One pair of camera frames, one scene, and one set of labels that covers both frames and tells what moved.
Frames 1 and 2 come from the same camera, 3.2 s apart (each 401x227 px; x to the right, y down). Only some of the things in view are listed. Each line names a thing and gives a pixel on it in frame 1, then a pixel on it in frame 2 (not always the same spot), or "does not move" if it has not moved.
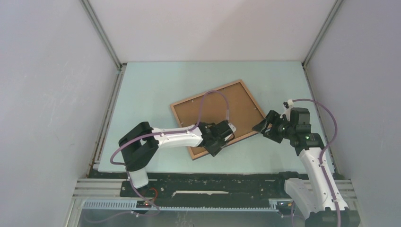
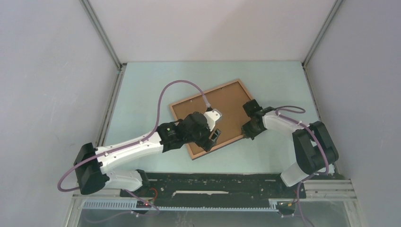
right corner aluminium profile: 335,7 does not move
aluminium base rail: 104,193 does not move
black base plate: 255,186 does not move
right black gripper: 272,117 to 247,133
